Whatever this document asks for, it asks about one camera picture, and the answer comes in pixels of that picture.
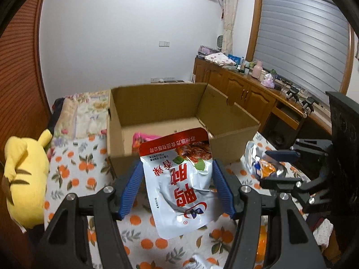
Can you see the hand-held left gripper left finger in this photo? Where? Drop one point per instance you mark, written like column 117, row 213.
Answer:
column 131, row 185

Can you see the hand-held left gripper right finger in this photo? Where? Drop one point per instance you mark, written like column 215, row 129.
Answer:
column 224, row 187

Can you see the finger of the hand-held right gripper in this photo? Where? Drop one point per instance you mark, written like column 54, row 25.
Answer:
column 277, row 184
column 280, row 154

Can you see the silver brown snack packet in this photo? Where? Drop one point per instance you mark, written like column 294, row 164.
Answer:
column 260, row 162

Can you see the white red snack packet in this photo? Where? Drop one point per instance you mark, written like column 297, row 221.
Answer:
column 179, row 196

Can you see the pink snack packet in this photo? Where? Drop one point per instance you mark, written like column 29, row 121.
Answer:
column 143, row 137

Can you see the orange snack packet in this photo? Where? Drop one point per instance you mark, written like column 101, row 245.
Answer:
column 262, row 241

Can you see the silver blue snack packet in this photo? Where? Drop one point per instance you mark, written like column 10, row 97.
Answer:
column 200, row 262

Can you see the brown cardboard box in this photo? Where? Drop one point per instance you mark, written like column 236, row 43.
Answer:
column 157, row 103

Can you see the black mini tripod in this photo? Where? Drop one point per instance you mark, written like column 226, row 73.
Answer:
column 292, row 93
column 308, row 105

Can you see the orange print bedsheet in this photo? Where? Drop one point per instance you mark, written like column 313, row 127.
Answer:
column 70, row 179

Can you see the white patterned cloth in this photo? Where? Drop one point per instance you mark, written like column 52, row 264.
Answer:
column 322, row 231

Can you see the long wooden cabinet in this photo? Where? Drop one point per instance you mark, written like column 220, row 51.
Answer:
column 252, row 95

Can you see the pink tissue pack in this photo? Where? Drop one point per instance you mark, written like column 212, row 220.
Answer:
column 267, row 81

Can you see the floral blanket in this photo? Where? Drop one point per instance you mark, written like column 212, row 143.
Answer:
column 84, row 112

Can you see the pink bottle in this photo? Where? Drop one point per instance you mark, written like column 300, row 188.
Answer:
column 257, row 70

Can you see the yellow plush toy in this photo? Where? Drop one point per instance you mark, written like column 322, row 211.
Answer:
column 25, row 179

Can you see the blue box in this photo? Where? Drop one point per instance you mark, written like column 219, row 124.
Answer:
column 233, row 58

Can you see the dark cloth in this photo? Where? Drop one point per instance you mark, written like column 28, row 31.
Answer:
column 56, row 106

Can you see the folded floral cloth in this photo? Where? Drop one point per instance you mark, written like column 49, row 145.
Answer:
column 220, row 58

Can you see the grey window blind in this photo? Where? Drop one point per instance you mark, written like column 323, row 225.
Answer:
column 297, row 33

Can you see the white desk fan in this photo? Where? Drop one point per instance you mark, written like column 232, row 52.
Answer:
column 221, row 43

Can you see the purple patterned bag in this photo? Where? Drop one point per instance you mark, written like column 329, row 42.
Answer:
column 207, row 50

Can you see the cream patterned curtain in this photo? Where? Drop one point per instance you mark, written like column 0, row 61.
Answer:
column 228, row 19

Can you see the wooden louvred wardrobe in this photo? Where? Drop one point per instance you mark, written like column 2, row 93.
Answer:
column 19, row 75

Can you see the white wall socket strip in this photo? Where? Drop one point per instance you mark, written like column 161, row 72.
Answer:
column 162, row 79

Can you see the white wall switch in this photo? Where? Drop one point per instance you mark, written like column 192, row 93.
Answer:
column 164, row 43

